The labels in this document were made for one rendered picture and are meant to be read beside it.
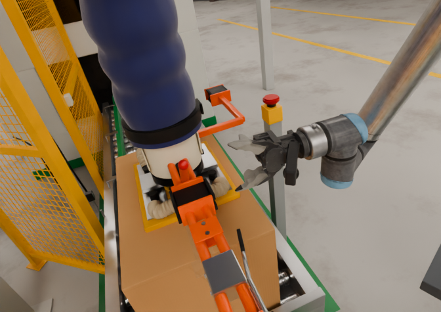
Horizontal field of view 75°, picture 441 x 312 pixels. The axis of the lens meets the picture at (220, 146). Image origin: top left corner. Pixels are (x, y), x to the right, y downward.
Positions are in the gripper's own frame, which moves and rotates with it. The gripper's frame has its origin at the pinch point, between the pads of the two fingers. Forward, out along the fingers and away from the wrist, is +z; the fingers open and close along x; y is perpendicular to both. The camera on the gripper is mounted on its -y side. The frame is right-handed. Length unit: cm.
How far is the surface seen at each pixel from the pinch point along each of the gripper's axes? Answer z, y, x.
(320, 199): -77, 74, -115
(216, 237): 8.6, -15.1, -2.4
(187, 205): 12.5, -5.7, -0.7
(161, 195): 19.6, 15.9, -14.9
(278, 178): -32, 44, -52
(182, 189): 12.6, 1.3, -2.1
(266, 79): -125, 275, -107
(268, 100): -30, 47, -10
